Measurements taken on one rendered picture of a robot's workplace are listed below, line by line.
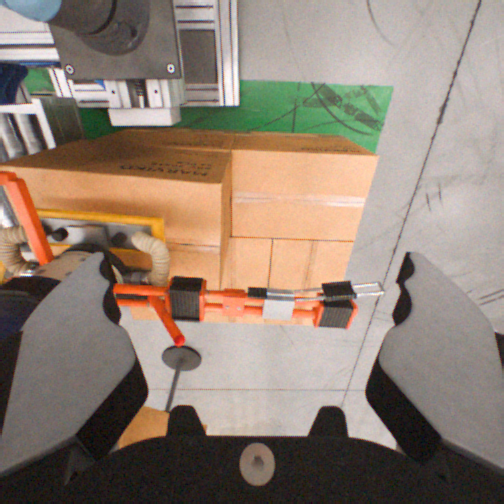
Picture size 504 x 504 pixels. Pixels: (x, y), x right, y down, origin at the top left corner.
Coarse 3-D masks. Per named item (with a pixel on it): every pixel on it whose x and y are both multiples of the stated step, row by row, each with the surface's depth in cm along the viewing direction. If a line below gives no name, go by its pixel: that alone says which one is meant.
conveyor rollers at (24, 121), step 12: (0, 120) 98; (24, 120) 98; (0, 132) 99; (12, 132) 102; (24, 132) 99; (36, 132) 102; (12, 144) 102; (36, 144) 103; (0, 156) 106; (12, 156) 104; (0, 204) 117; (0, 216) 119
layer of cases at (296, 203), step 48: (144, 144) 105; (192, 144) 109; (240, 144) 113; (288, 144) 118; (336, 144) 123; (240, 192) 112; (288, 192) 112; (336, 192) 112; (240, 240) 125; (288, 240) 125; (336, 240) 125; (240, 288) 141; (288, 288) 141
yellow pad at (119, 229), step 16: (48, 224) 62; (64, 224) 62; (80, 224) 62; (96, 224) 62; (112, 224) 62; (128, 224) 62; (144, 224) 62; (160, 224) 62; (48, 240) 64; (64, 240) 64; (112, 240) 61; (128, 240) 64
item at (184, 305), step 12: (180, 276) 60; (168, 288) 57; (180, 288) 56; (192, 288) 57; (204, 288) 58; (168, 300) 57; (180, 300) 58; (192, 300) 58; (204, 300) 60; (180, 312) 60; (192, 312) 60; (204, 312) 61
